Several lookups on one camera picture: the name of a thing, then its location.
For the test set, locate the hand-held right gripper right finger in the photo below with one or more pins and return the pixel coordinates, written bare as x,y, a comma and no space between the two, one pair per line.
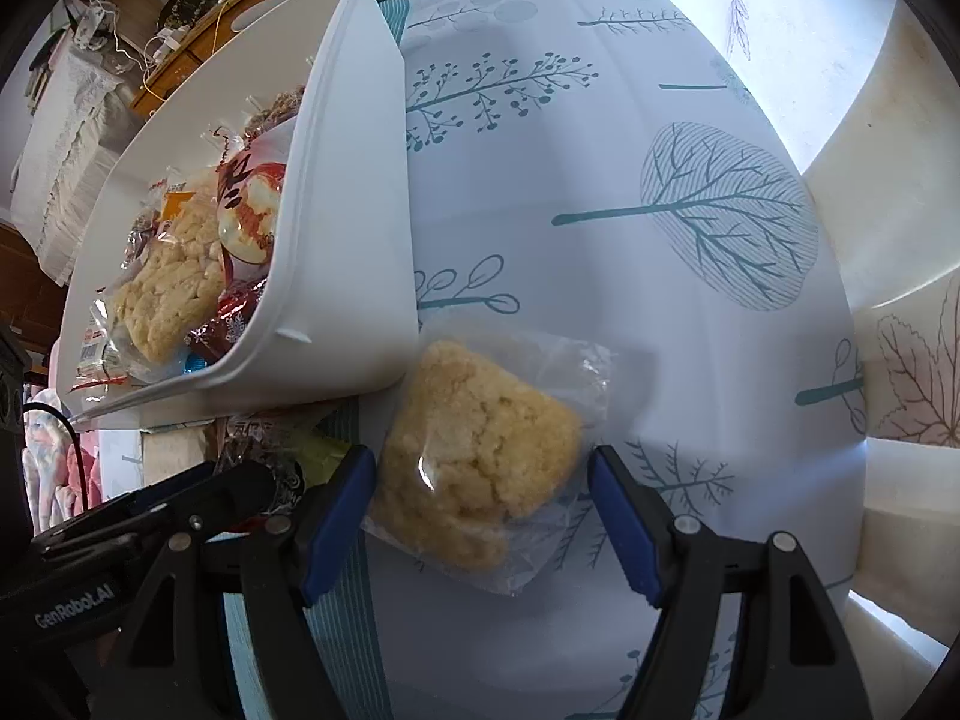
622,525

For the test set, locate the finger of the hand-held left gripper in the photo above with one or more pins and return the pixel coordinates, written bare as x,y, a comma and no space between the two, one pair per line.
225,491

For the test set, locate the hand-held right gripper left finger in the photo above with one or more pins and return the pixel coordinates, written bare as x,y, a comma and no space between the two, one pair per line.
337,517

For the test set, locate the blue candy packet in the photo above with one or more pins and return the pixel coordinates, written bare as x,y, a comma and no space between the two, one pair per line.
195,366

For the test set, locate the crumbly pastry packet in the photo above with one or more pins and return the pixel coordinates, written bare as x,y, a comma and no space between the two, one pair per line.
169,285
480,450

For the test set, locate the white plastic basket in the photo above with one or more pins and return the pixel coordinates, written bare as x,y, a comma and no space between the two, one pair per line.
345,202

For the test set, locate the yellow green snack packet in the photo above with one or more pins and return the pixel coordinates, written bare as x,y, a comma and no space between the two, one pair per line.
322,454

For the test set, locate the pink bedding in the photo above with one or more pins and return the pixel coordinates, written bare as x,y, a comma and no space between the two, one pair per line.
75,465

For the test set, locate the red foil snack packet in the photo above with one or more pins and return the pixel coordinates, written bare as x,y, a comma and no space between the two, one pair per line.
225,315

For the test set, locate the tree print tablecloth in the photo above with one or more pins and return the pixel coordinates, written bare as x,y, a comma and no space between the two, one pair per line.
600,277

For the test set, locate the red white snack packet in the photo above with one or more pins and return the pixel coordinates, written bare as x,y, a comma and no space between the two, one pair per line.
251,217

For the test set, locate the round biscuit packet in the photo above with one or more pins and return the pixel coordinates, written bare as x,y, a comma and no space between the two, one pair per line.
176,206

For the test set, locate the white lace cloth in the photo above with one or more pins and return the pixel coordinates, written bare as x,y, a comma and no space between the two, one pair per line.
67,150

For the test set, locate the clear nut snack packet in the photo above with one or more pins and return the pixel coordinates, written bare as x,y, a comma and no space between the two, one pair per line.
274,109

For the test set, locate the white power strip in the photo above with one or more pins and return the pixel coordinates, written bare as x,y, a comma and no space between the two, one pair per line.
165,45

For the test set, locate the dark patterned box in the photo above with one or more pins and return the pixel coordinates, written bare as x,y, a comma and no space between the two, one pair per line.
187,0

